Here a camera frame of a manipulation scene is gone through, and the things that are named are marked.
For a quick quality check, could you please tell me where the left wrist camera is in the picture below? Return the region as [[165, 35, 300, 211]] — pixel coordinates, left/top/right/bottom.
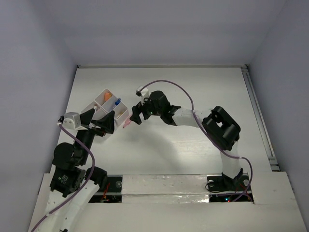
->
[[57, 112, 84, 131]]

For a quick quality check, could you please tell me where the orange cap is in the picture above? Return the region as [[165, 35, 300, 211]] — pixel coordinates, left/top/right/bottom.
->
[[104, 92, 112, 102]]

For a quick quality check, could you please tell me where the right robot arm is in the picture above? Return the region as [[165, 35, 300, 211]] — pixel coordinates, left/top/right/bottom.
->
[[130, 89, 243, 189]]

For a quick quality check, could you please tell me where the small spray bottle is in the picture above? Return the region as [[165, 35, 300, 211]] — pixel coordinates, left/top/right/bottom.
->
[[112, 98, 121, 109]]

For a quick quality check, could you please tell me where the pink highlighter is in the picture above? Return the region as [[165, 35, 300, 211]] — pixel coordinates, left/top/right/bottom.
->
[[123, 117, 131, 128]]

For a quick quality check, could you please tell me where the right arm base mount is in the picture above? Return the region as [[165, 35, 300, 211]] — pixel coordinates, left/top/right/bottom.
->
[[205, 174, 253, 203]]

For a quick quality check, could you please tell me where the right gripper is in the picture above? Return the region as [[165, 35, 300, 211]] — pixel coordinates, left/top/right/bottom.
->
[[129, 94, 163, 124]]

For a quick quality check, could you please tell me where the aluminium rail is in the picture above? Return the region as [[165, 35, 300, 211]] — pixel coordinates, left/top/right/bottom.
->
[[241, 65, 281, 172]]

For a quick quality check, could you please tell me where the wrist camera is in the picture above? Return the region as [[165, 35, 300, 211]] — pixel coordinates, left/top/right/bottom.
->
[[57, 112, 84, 131], [136, 86, 149, 103]]

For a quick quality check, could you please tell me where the white compartment organizer tray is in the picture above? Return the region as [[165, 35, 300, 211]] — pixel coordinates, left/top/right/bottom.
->
[[80, 88, 130, 143]]

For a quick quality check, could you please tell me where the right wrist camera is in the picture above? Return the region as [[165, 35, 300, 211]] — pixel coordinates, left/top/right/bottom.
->
[[136, 86, 149, 103]]

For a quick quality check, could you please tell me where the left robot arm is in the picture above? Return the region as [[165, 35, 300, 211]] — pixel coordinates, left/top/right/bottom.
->
[[32, 108, 115, 232]]

